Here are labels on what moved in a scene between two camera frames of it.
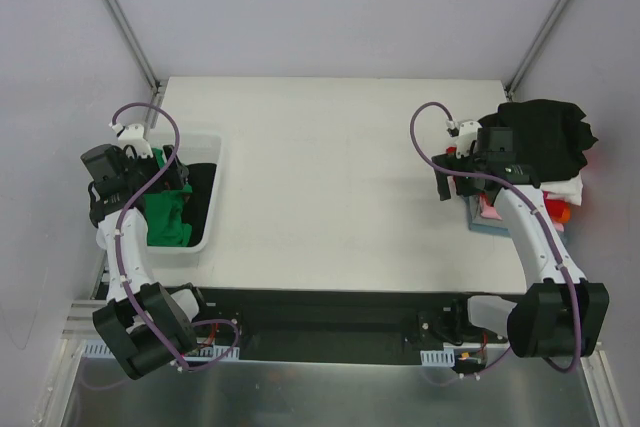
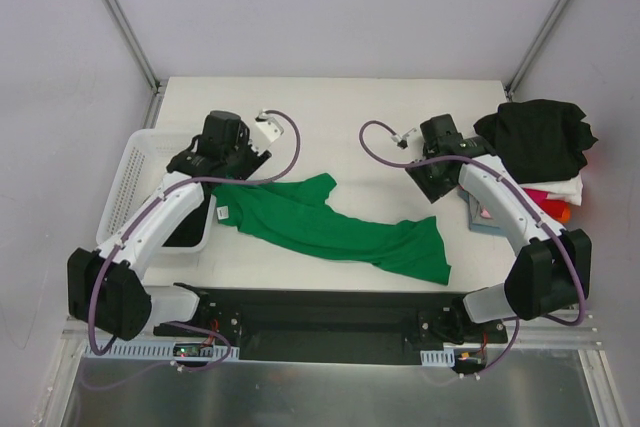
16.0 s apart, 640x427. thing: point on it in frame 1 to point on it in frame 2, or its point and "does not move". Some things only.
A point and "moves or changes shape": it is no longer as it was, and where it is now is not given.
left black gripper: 172,173 to 252,162
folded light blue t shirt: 484,228 does not move
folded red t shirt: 559,210 does not move
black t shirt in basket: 200,176 does not move
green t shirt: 164,213 moves or changes shape
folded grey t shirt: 477,218 does not move
